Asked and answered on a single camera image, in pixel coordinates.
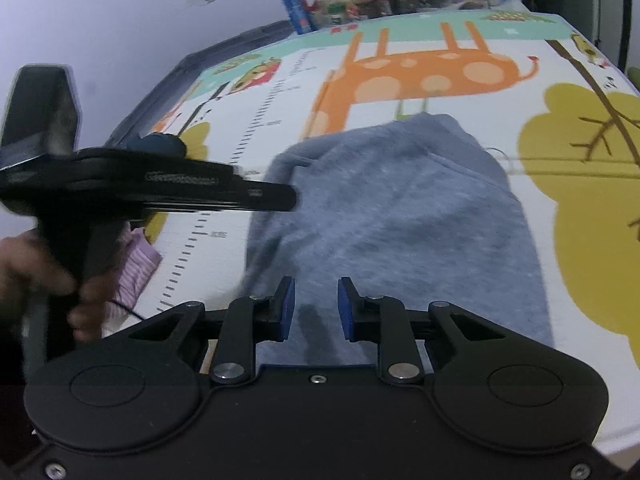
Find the grey sweatshirt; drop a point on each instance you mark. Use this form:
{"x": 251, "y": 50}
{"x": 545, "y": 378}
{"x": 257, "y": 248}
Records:
{"x": 390, "y": 200}

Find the blue drink can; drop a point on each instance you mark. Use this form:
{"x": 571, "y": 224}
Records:
{"x": 297, "y": 10}

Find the person's left hand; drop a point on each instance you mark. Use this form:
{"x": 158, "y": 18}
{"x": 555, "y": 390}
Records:
{"x": 30, "y": 270}

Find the colourful printed play mat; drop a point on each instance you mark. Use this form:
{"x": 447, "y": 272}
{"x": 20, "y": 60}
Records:
{"x": 425, "y": 75}

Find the dark blue folded garment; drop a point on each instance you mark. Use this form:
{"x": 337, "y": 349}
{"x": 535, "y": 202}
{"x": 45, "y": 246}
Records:
{"x": 162, "y": 145}

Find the grey playpen fence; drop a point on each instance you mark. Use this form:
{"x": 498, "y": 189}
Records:
{"x": 200, "y": 57}

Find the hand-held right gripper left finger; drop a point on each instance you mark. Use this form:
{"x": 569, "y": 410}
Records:
{"x": 285, "y": 310}

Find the pink striped folded garment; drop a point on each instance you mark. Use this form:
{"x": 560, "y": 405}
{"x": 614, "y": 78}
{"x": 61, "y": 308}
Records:
{"x": 137, "y": 265}

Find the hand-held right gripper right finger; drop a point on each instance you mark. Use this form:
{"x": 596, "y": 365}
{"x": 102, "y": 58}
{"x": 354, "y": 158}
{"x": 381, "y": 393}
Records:
{"x": 346, "y": 310}

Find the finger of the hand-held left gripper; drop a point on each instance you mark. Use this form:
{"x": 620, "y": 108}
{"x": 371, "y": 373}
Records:
{"x": 270, "y": 197}

